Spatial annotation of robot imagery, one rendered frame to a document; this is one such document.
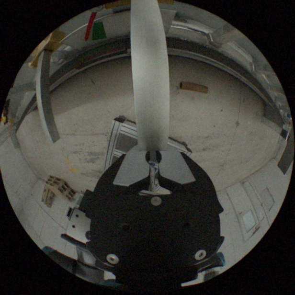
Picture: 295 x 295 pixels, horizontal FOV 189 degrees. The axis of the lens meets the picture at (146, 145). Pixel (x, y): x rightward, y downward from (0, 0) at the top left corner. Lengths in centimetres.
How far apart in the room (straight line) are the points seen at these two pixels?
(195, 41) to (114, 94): 86
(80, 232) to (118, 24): 50
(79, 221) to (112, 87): 102
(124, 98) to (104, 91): 25
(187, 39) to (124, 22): 17
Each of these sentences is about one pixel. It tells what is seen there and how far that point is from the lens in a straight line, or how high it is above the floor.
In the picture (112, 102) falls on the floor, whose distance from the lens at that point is 101.
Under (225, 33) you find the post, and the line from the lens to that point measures 33.
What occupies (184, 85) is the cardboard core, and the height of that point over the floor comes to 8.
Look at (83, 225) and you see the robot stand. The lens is 29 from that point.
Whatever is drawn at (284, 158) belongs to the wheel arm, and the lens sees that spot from 24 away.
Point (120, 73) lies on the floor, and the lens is 101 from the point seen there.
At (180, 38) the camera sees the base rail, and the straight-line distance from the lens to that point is 32.
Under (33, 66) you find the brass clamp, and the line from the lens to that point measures 39.
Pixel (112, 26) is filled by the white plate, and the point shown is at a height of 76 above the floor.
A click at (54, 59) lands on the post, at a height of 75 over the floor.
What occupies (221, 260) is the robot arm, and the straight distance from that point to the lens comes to 64.
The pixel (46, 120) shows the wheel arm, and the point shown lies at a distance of 26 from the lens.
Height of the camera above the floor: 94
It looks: 59 degrees down
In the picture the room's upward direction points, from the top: 178 degrees counter-clockwise
